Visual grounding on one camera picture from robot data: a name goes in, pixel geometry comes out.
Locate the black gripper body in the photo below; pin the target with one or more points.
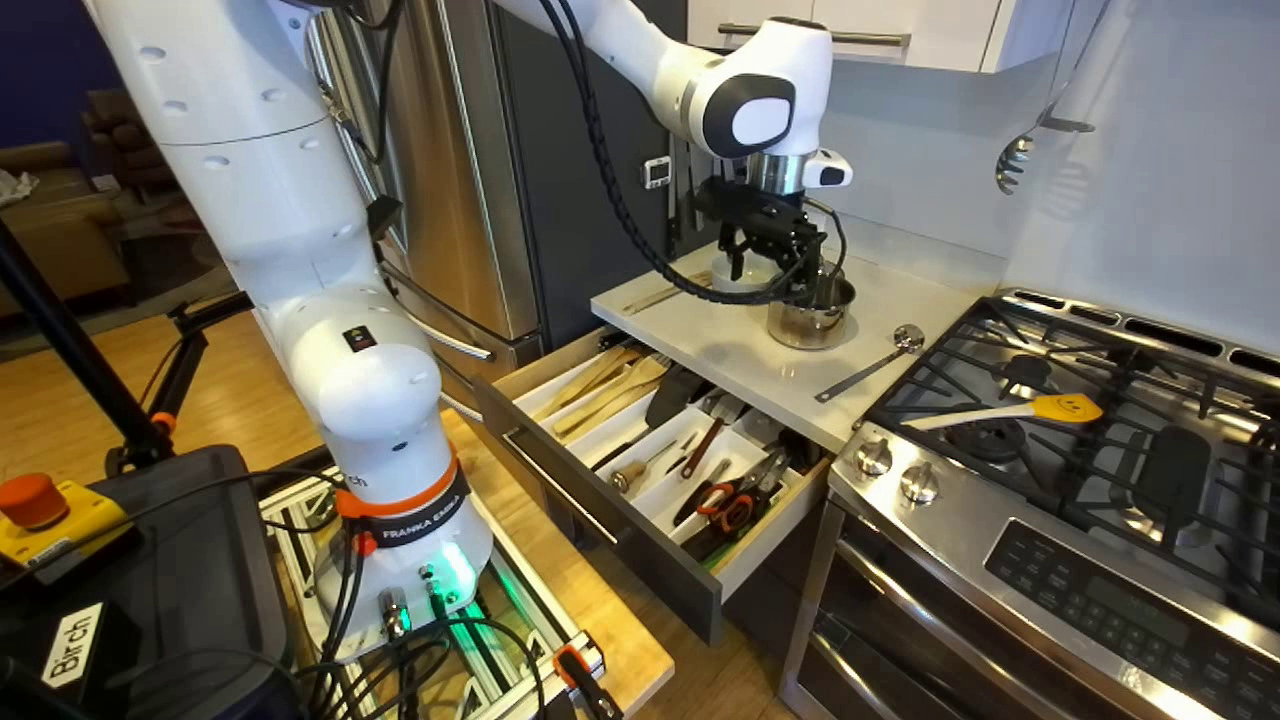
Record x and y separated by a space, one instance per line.
760 213

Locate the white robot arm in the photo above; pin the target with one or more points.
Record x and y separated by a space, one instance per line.
266 203

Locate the stainless steel pot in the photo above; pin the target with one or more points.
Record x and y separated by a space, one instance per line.
809 327

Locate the narrow wooden spatula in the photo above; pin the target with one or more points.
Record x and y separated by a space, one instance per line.
584 380

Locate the open wooden utensil drawer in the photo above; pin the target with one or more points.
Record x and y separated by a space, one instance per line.
626 421

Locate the yellow silicone spatula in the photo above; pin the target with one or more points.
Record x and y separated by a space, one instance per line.
1052 408

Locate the wooden drawer with grey front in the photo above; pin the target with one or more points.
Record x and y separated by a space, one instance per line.
601 533

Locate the black turner with steel neck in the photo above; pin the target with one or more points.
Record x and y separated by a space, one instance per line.
667 398

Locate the wide wooden spoon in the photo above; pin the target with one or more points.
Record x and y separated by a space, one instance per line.
614 400

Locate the white upper cabinets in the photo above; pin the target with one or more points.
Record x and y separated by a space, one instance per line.
922 29

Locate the stainless steel fridge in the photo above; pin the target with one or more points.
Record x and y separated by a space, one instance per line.
442 160

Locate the wooden robot platform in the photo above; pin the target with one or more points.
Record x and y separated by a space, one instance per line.
584 600

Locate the stainless steel gas range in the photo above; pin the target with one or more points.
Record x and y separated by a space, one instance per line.
1067 533

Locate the black spoon rest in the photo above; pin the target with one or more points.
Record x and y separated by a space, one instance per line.
1174 475

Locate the black controller box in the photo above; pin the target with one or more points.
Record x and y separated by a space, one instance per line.
175 585

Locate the red emergency stop button box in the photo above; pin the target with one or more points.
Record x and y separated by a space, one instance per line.
47 515

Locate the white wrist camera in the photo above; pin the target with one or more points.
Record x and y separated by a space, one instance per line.
828 169

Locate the white wall outlet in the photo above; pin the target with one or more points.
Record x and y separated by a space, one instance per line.
659 169

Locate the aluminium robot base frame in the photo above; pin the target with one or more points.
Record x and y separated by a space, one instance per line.
442 643

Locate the black camera tripod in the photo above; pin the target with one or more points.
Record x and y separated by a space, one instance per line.
81 361

